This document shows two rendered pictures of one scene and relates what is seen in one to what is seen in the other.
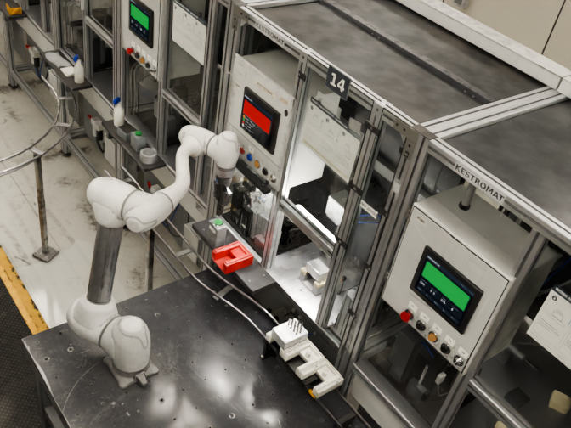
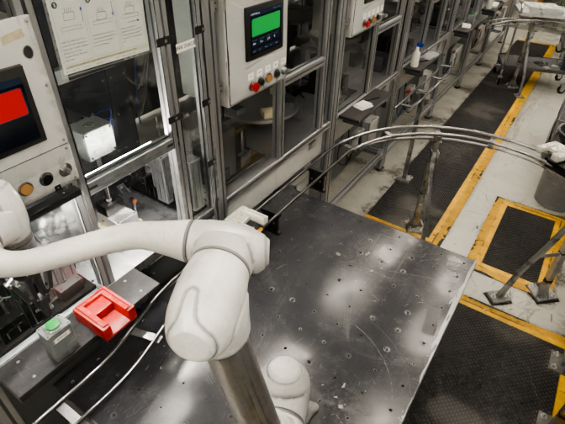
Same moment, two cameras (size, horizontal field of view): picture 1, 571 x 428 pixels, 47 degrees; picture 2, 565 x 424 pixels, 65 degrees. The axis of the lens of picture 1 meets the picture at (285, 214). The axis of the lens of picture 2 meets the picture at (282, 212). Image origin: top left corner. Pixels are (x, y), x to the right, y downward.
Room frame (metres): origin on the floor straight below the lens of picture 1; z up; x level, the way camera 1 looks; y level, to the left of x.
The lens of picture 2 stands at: (1.98, 1.26, 2.11)
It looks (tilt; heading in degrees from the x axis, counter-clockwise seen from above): 38 degrees down; 257
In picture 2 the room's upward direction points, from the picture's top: 2 degrees clockwise
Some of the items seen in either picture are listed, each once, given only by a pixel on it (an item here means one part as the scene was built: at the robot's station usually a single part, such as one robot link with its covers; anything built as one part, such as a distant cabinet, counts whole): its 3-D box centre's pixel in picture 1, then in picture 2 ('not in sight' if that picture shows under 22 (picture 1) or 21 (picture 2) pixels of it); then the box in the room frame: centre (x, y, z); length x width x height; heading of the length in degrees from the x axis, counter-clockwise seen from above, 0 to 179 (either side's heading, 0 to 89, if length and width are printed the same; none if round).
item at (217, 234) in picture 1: (218, 231); (56, 336); (2.45, 0.30, 0.97); 0.08 x 0.08 x 0.12; 44
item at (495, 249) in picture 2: not in sight; (520, 241); (-0.27, -0.74, 0.01); 1.00 x 0.55 x 0.01; 44
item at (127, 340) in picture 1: (129, 340); (283, 389); (1.79, 0.54, 0.85); 0.18 x 0.16 x 0.22; 69
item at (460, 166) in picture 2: not in sight; (493, 103); (-1.51, -3.00, 0.01); 5.85 x 0.59 x 0.01; 44
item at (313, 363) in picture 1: (302, 361); (230, 238); (1.87, -0.20, 0.84); 0.36 x 0.14 x 0.10; 44
